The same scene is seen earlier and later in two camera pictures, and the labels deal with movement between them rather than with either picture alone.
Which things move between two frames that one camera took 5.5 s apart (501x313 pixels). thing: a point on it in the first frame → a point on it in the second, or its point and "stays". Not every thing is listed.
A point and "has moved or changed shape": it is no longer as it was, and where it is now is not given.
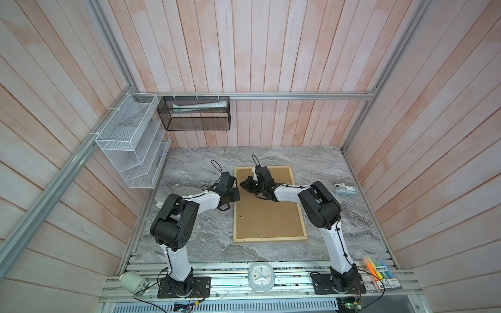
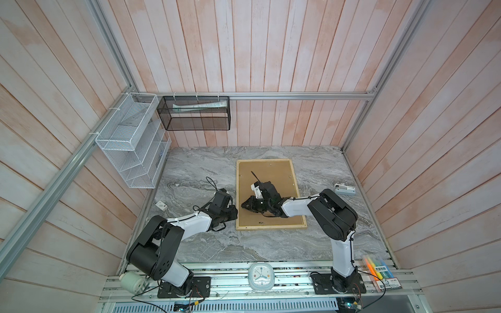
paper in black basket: [195, 107] stays
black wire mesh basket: [195, 113] stays
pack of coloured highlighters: [381, 276] stays
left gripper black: [236, 197] → [233, 214]
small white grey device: [344, 190] stays
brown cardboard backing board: [258, 217] has moved or changed shape
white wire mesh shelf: [137, 140] stays
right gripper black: [247, 186] → [251, 206]
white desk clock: [261, 276] stays
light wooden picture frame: [236, 240] → [280, 173]
